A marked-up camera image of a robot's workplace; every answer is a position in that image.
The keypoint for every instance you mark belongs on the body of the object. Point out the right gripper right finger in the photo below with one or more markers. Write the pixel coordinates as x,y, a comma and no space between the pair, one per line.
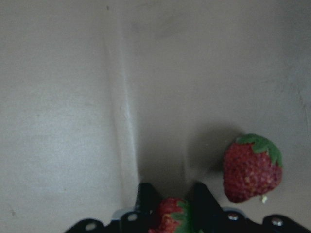
209,217

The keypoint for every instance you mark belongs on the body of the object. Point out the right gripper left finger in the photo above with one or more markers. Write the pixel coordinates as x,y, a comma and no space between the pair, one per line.
136,220

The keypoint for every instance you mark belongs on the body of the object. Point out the red strawberry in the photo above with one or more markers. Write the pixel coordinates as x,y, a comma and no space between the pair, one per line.
174,215
252,166

